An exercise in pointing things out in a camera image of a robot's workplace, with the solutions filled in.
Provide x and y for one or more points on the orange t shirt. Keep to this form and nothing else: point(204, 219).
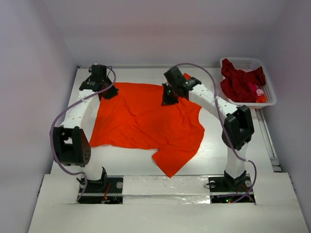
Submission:
point(136, 119)

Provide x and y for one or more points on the white plastic basket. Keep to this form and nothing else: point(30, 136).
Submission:
point(247, 65)

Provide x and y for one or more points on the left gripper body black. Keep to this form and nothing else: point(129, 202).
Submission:
point(107, 82)

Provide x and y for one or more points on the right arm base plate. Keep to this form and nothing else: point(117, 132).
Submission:
point(221, 192)

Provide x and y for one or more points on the pink garment in basket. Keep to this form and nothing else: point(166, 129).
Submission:
point(255, 90)

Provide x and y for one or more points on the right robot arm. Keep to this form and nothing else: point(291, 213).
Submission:
point(236, 122)

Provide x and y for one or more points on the dark red t shirt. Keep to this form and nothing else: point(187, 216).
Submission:
point(235, 84)

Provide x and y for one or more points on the small orange garment in basket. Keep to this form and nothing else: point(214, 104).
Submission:
point(261, 99)

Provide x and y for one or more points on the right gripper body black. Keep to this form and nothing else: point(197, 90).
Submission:
point(167, 97)

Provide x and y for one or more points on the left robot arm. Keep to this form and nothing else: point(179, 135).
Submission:
point(70, 146)

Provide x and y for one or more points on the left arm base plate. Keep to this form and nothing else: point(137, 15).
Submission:
point(98, 193)

